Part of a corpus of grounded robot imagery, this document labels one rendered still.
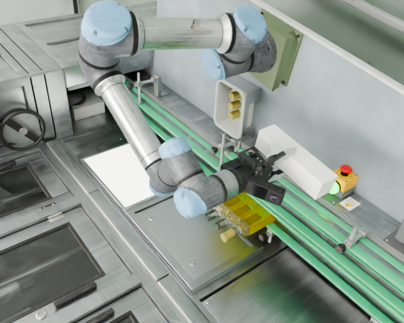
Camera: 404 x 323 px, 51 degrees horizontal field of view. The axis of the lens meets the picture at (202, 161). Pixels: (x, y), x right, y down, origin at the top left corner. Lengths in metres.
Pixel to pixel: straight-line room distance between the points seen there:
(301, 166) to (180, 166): 0.33
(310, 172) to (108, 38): 0.61
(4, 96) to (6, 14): 2.87
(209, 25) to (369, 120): 0.58
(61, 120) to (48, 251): 0.76
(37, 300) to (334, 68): 1.24
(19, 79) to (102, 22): 1.02
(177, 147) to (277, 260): 0.80
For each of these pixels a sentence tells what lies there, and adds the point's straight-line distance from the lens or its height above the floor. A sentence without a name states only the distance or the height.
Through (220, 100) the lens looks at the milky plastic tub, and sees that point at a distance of 1.79.
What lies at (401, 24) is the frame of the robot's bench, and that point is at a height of 0.20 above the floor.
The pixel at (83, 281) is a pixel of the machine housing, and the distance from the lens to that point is 1.60.
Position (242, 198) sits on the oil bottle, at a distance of 1.60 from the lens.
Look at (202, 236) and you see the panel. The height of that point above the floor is 1.14.
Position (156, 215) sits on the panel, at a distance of 1.73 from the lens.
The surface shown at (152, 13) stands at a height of 0.45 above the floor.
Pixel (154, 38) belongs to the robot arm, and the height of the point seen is 1.30.
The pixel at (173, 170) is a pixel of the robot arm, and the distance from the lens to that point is 1.00.
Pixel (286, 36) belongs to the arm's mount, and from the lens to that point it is 1.45.
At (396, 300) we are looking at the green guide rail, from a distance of 1.39.
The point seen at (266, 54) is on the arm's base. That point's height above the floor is 0.87.
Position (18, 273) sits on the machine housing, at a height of 1.76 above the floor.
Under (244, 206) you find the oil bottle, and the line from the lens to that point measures 1.56.
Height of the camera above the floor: 1.87
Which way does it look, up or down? 31 degrees down
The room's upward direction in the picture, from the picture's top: 112 degrees counter-clockwise
